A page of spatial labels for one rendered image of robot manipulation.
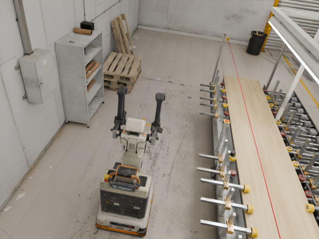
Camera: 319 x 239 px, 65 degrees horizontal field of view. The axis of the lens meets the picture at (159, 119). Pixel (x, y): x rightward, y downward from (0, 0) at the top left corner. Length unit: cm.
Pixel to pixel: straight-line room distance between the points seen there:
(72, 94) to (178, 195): 242
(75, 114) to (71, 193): 154
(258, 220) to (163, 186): 160
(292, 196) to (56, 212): 285
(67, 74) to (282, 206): 353
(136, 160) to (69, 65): 202
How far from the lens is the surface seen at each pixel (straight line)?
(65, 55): 422
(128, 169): 282
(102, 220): 325
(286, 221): 293
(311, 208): 309
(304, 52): 244
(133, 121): 271
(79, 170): 408
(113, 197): 297
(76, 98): 453
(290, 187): 327
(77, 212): 363
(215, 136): 382
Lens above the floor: 302
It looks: 36 degrees down
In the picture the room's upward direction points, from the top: 8 degrees clockwise
